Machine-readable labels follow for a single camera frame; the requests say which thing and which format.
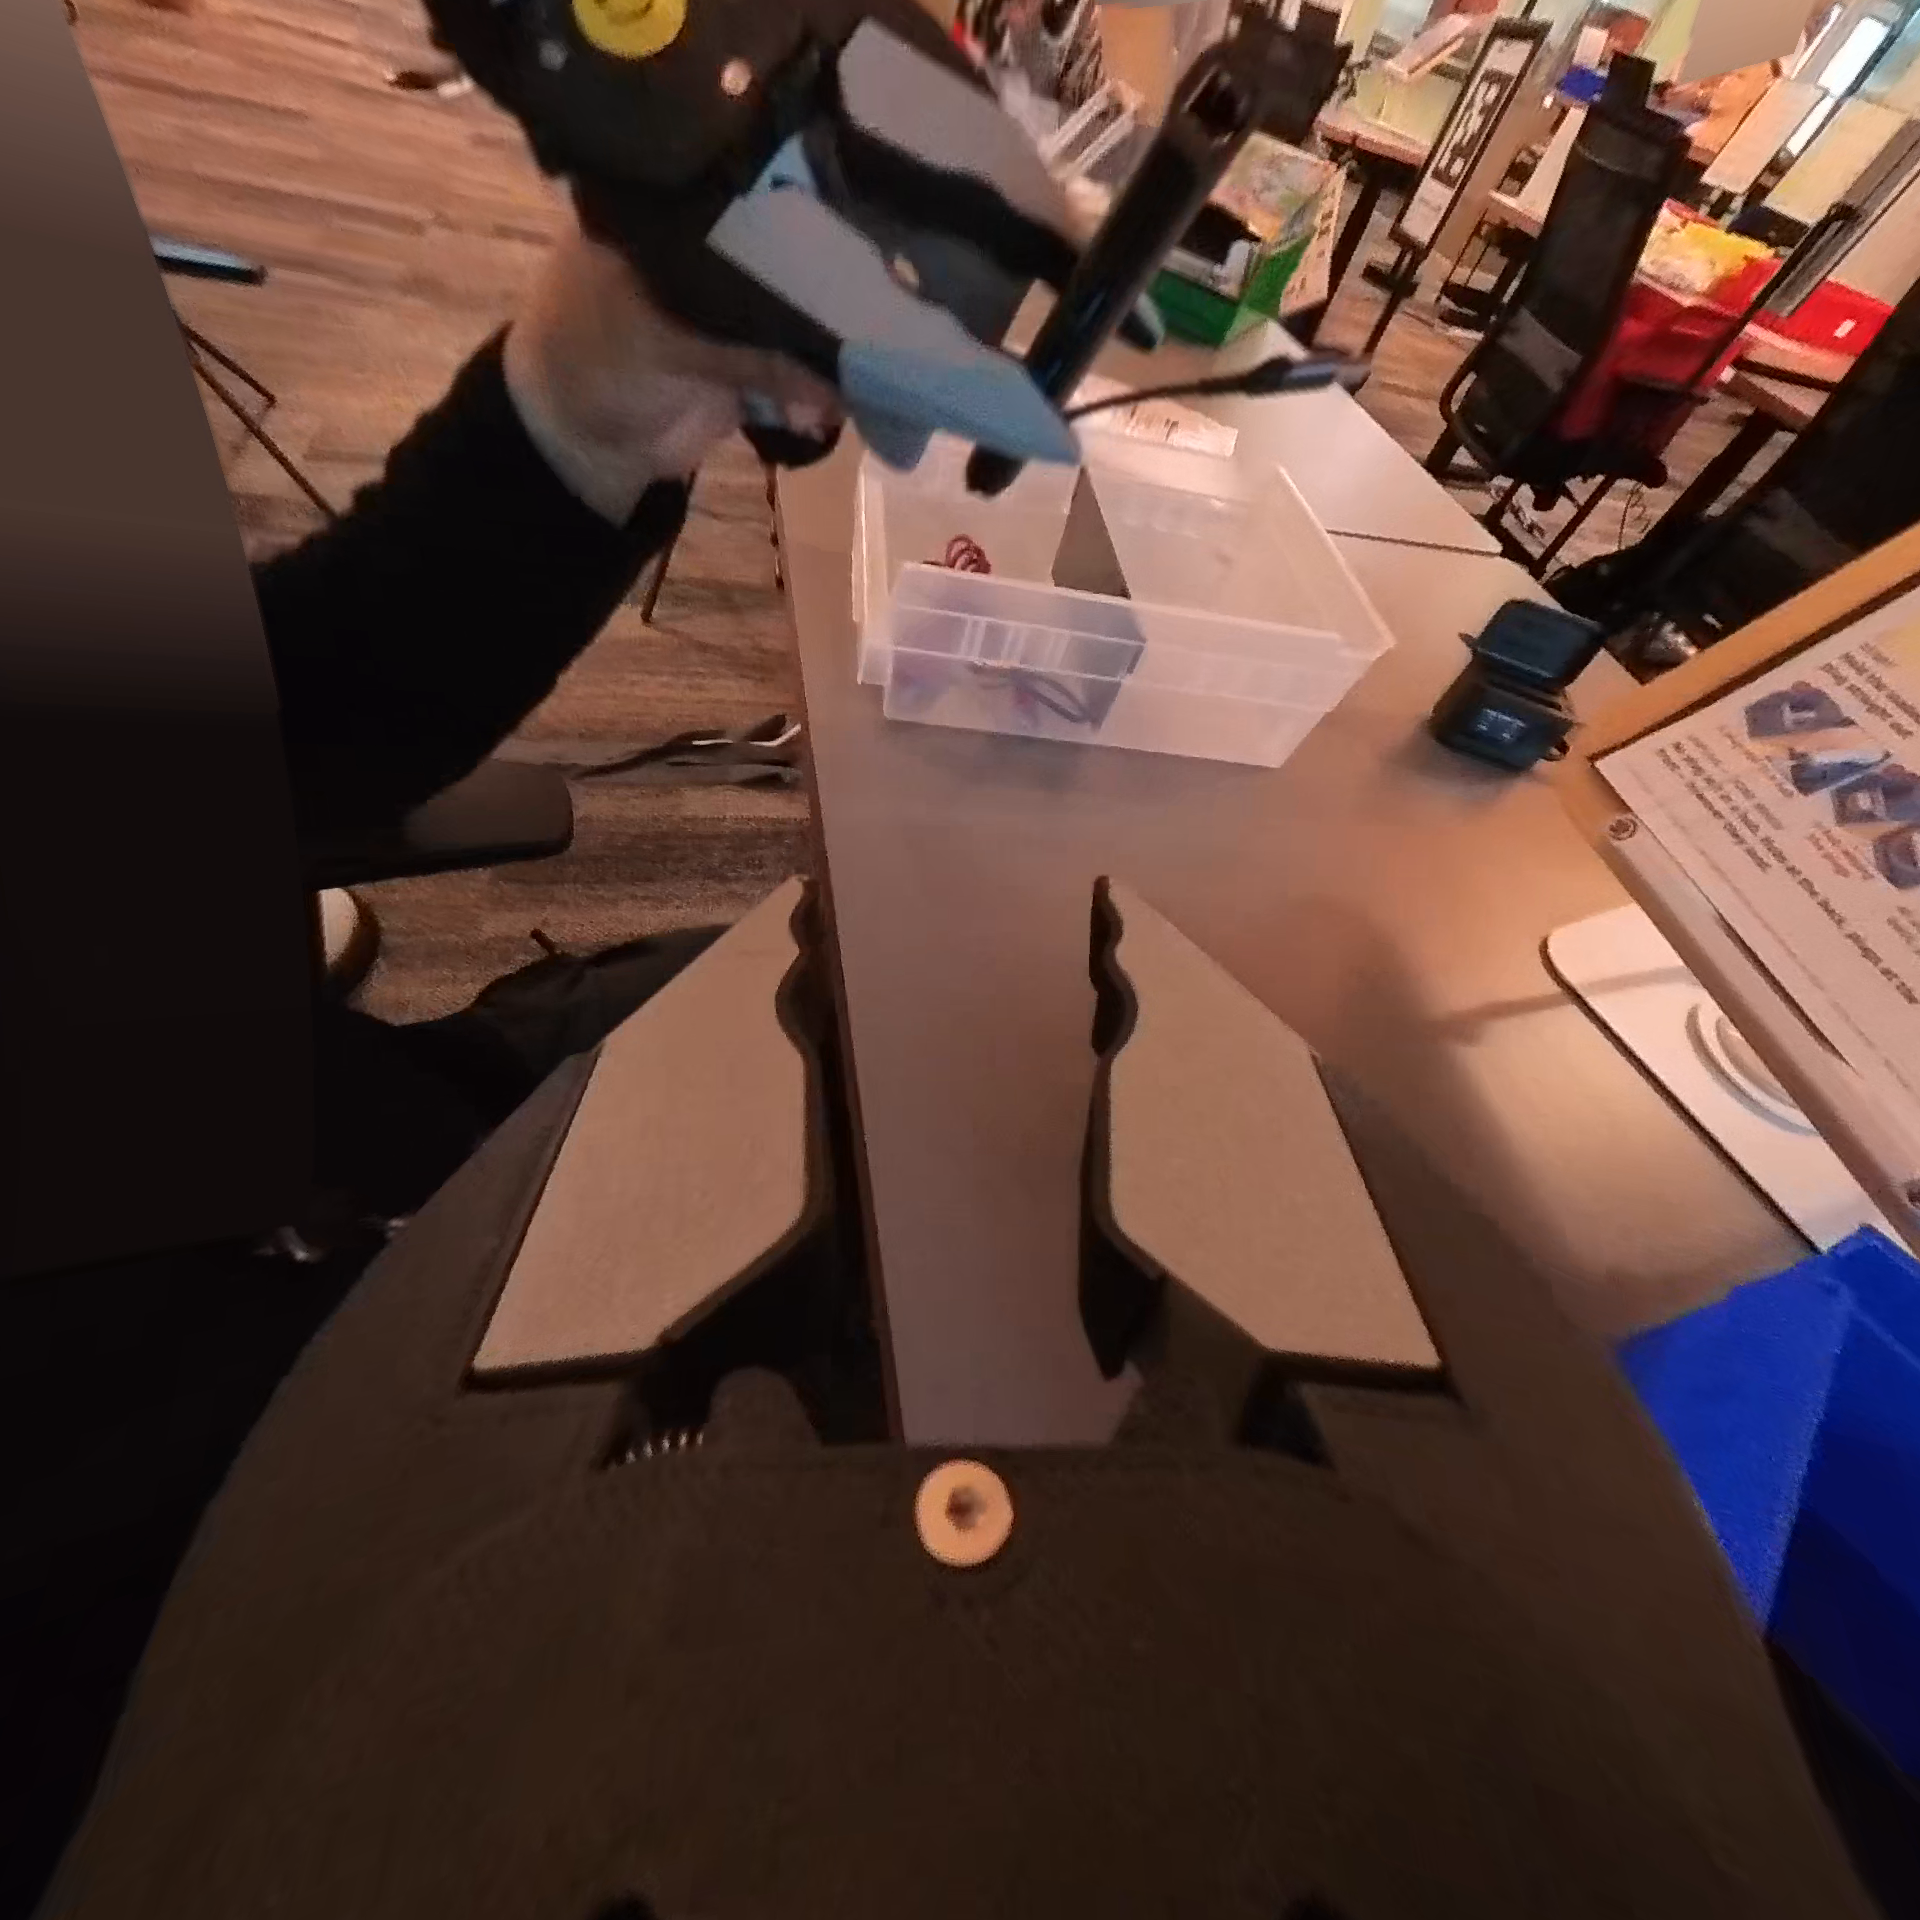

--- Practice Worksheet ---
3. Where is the clear plastic bin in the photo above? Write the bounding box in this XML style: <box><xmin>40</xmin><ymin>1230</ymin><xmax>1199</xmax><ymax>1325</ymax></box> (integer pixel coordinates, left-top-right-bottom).
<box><xmin>854</xmin><ymin>450</ymin><xmax>1396</xmax><ymax>772</ymax></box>

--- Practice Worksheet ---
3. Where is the fiducial marker board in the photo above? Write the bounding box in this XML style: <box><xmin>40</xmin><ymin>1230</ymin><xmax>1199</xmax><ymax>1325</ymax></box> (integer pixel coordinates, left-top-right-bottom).
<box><xmin>1382</xmin><ymin>20</ymin><xmax>1554</xmax><ymax>255</ymax></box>

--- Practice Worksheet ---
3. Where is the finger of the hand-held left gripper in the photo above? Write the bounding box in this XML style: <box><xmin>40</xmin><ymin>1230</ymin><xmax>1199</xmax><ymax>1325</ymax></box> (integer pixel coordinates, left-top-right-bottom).
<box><xmin>807</xmin><ymin>12</ymin><xmax>1172</xmax><ymax>352</ymax></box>
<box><xmin>700</xmin><ymin>144</ymin><xmax>1086</xmax><ymax>504</ymax></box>

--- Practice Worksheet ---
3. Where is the instruction sheet in stand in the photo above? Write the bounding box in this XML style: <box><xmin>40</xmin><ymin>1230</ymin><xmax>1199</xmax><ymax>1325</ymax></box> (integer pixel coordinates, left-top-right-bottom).
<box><xmin>1545</xmin><ymin>516</ymin><xmax>1920</xmax><ymax>1256</ymax></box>

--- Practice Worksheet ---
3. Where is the small black desk device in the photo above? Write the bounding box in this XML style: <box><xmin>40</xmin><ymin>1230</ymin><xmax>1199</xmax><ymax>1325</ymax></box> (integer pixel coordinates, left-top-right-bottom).
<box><xmin>1427</xmin><ymin>598</ymin><xmax>1608</xmax><ymax>773</ymax></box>

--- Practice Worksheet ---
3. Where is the clear bag with label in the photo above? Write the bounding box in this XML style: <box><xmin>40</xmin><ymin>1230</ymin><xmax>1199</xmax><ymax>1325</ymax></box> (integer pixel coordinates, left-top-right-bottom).
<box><xmin>1079</xmin><ymin>405</ymin><xmax>1245</xmax><ymax>460</ymax></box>

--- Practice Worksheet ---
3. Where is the person's left forearm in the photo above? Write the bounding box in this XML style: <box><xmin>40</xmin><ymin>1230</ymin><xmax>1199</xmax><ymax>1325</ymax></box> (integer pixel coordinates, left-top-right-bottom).
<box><xmin>246</xmin><ymin>332</ymin><xmax>693</xmax><ymax>900</ymax></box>

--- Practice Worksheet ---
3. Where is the red plastic crate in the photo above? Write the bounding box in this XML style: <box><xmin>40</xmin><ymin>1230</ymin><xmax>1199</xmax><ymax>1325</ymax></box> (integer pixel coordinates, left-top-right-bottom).
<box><xmin>1613</xmin><ymin>244</ymin><xmax>1889</xmax><ymax>439</ymax></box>

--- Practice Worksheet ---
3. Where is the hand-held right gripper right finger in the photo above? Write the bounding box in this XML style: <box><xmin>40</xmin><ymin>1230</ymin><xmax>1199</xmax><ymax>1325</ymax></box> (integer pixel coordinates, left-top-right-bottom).
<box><xmin>1079</xmin><ymin>877</ymin><xmax>1447</xmax><ymax>1382</ymax></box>

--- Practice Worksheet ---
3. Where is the person's leg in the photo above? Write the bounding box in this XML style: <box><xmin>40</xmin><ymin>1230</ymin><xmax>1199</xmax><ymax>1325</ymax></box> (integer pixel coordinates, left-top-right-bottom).
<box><xmin>325</xmin><ymin>926</ymin><xmax>754</xmax><ymax>1251</ymax></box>

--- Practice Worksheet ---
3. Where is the dark wire bundle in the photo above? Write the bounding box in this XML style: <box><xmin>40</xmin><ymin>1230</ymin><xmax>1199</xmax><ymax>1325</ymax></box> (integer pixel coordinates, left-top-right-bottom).
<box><xmin>962</xmin><ymin>655</ymin><xmax>1125</xmax><ymax>731</ymax></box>

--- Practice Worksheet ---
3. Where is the chrome chair base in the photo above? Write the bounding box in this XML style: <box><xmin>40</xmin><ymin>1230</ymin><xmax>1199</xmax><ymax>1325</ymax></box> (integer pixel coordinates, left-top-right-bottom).
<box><xmin>581</xmin><ymin>711</ymin><xmax>807</xmax><ymax>787</ymax></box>

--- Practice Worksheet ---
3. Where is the black office chair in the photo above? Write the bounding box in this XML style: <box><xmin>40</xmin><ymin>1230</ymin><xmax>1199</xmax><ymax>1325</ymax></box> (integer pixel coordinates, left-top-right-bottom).
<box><xmin>1590</xmin><ymin>281</ymin><xmax>1920</xmax><ymax>660</ymax></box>
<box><xmin>1427</xmin><ymin>59</ymin><xmax>1823</xmax><ymax>580</ymax></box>

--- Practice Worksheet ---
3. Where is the green cardboard box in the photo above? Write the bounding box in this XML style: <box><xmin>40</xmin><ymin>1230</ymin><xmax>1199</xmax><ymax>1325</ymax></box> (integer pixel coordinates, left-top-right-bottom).
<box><xmin>1157</xmin><ymin>137</ymin><xmax>1341</xmax><ymax>352</ymax></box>

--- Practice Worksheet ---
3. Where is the blue plastic bin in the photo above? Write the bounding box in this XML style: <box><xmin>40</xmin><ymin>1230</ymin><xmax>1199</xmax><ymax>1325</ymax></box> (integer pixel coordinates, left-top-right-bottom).
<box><xmin>1608</xmin><ymin>1224</ymin><xmax>1920</xmax><ymax>1742</ymax></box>

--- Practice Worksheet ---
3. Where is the black usb hub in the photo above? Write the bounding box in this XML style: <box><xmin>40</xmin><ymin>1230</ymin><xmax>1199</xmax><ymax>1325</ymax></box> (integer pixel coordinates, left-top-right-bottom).
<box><xmin>1023</xmin><ymin>44</ymin><xmax>1379</xmax><ymax>427</ymax></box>

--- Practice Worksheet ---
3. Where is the person's left hand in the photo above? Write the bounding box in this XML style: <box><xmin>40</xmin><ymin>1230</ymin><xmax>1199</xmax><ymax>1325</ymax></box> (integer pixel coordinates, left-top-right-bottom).
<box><xmin>503</xmin><ymin>241</ymin><xmax>844</xmax><ymax>524</ymax></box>

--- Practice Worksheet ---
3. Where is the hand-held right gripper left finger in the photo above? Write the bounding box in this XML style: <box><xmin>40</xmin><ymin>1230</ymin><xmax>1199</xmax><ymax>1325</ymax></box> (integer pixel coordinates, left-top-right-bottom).
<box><xmin>463</xmin><ymin>877</ymin><xmax>833</xmax><ymax>1382</ymax></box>

